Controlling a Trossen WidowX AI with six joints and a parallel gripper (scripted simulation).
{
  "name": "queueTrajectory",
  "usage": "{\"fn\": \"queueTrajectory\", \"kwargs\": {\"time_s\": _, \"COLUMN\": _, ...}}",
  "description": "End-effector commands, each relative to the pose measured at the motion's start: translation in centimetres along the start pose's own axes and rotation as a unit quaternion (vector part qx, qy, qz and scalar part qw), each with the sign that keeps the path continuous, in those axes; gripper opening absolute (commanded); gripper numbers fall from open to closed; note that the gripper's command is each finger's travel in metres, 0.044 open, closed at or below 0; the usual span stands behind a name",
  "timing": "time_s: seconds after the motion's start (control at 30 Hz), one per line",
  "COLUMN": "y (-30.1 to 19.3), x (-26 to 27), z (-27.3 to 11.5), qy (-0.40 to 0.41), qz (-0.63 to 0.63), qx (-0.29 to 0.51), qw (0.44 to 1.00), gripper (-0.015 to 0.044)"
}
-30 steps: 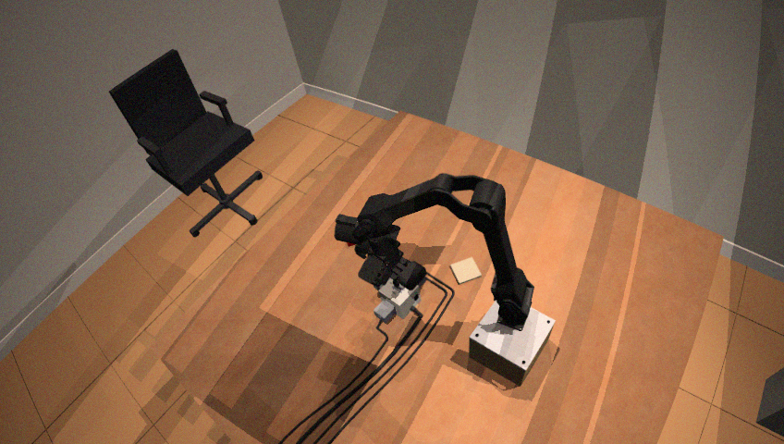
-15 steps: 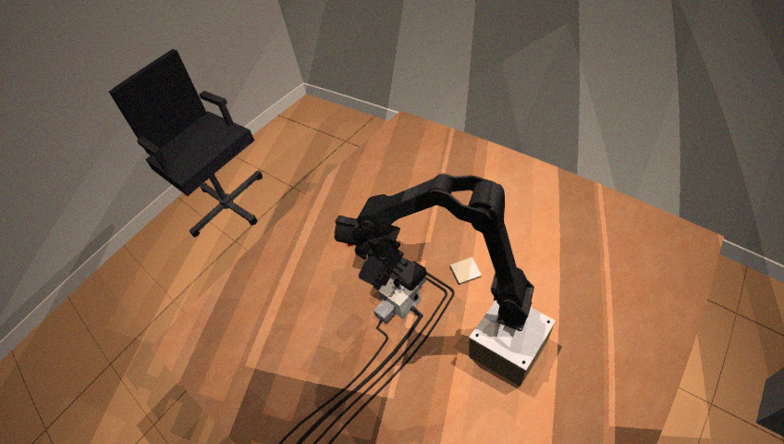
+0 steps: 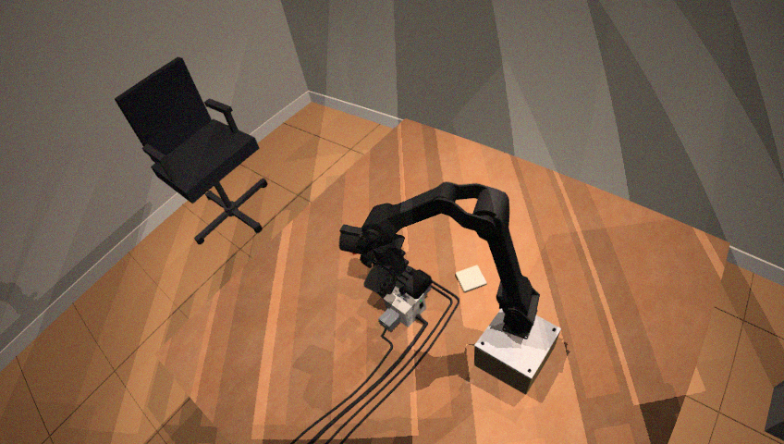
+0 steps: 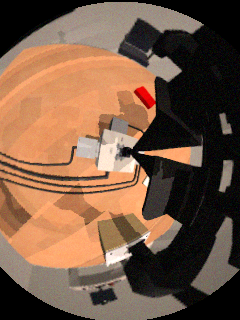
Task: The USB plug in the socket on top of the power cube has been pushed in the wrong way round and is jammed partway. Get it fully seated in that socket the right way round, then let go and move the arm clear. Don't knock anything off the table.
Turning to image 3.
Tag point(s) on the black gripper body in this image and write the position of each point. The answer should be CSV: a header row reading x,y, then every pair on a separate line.
x,y
415,284

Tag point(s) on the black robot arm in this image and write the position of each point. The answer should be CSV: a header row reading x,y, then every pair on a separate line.
x,y
490,219

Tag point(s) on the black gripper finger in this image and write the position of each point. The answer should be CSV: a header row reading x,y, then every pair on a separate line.
x,y
400,285

